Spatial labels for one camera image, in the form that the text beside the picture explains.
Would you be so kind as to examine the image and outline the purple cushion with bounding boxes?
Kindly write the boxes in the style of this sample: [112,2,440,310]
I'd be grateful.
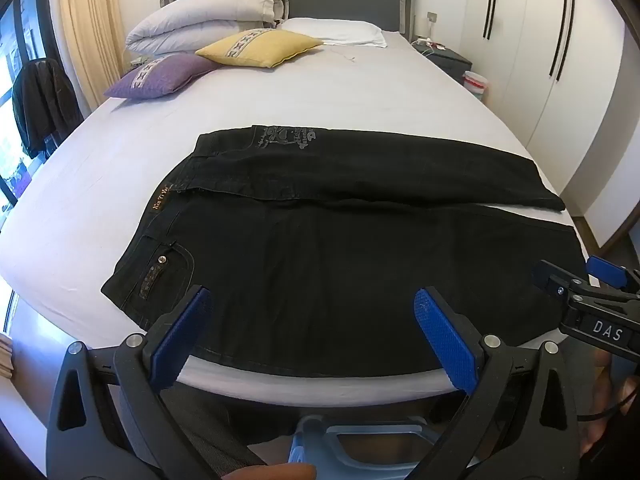
[103,54,223,100]

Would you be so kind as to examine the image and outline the beige curtain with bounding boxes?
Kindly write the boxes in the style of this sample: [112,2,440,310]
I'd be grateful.
[57,0,126,111]
[0,332,15,382]

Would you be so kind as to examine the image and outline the black jacket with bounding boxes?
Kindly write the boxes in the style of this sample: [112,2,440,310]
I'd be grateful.
[11,58,83,158]

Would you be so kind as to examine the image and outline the black pants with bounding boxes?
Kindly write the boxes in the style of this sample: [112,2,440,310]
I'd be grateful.
[100,125,588,380]

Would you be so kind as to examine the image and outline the white and red bin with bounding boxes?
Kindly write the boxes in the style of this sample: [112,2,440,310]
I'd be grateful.
[462,71,488,106]

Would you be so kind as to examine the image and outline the person's right hand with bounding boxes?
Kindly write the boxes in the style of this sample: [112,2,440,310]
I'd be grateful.
[581,349,617,463]

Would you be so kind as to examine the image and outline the white wardrobe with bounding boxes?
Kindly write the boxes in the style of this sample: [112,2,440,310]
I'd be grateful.
[460,0,626,196]

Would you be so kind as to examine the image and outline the white pillow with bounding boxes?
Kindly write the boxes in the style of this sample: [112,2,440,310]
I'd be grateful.
[276,17,388,49]

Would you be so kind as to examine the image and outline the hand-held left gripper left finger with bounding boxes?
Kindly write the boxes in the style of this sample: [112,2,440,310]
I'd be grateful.
[46,285,236,480]

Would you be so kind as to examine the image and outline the black framed window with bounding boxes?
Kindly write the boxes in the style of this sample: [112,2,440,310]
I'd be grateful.
[0,0,58,211]

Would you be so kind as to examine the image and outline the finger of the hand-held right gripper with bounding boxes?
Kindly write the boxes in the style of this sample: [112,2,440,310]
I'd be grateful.
[586,256,640,292]
[531,259,640,311]

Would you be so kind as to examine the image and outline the black cable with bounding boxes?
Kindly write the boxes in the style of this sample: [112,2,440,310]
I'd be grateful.
[579,404,632,420]

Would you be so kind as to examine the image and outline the white bed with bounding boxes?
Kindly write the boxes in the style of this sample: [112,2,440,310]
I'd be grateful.
[0,30,601,411]

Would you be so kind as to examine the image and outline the dark grey nightstand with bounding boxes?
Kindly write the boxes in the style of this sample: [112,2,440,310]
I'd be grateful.
[411,42,473,78]

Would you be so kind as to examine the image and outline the folded white duvet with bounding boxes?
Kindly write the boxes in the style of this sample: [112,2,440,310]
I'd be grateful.
[125,0,286,56]

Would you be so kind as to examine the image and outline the person's left hand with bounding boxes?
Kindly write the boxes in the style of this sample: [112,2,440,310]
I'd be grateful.
[220,464,317,480]

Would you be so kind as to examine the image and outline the yellow cushion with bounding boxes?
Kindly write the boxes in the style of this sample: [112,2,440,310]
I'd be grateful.
[195,29,323,69]

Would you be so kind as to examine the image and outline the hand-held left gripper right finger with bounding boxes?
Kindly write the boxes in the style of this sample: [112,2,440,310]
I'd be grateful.
[400,287,583,480]

